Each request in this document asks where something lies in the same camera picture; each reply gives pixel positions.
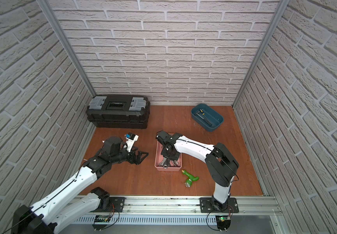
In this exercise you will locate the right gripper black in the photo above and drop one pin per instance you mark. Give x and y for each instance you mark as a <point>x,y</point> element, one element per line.
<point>163,152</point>

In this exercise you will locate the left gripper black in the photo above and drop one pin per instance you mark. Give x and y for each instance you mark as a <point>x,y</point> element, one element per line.
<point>133,156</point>

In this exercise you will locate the pink plastic storage box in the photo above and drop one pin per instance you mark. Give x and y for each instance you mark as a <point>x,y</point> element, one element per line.
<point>163,138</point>

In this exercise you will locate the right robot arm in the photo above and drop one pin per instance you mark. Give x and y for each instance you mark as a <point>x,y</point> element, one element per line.
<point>221,164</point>

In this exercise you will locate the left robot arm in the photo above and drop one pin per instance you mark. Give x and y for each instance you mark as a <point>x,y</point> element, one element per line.
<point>53,213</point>

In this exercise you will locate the steel wrench in pink box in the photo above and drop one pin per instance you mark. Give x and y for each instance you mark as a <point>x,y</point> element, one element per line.
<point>165,163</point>

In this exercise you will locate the teal plastic storage box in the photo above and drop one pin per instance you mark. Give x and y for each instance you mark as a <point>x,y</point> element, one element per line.
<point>214,117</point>

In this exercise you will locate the black tool in teal box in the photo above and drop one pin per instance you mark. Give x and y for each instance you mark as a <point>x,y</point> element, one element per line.
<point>202,115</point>

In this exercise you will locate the green toy drill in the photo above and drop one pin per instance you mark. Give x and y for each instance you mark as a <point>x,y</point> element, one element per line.
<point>190,178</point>

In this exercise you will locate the black plastic toolbox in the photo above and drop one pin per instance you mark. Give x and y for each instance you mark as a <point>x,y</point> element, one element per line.
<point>119,111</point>

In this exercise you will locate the left controller board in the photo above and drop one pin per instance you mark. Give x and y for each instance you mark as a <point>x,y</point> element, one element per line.
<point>101,222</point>

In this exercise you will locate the controller board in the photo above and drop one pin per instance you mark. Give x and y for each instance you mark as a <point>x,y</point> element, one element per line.
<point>101,222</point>
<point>223,222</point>

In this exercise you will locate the right controller board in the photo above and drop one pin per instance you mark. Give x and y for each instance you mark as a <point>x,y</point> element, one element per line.
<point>223,222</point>

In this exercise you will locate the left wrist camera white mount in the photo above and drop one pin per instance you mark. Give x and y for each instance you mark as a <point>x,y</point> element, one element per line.
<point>130,140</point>

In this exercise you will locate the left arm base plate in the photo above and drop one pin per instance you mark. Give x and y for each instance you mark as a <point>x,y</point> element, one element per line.
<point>109,203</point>

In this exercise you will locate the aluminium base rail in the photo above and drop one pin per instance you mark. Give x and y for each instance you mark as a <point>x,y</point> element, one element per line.
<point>192,205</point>

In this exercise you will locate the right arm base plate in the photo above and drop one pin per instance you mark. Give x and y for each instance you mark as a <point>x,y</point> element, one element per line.
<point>211,205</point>

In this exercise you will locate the left aluminium corner post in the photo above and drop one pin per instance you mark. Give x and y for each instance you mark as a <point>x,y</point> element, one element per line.
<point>55,24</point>

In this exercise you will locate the aluminium corner post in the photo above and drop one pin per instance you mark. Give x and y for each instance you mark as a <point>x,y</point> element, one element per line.
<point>55,24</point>
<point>281,7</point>

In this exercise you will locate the right aluminium corner post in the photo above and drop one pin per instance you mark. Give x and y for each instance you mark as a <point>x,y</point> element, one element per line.
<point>281,7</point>

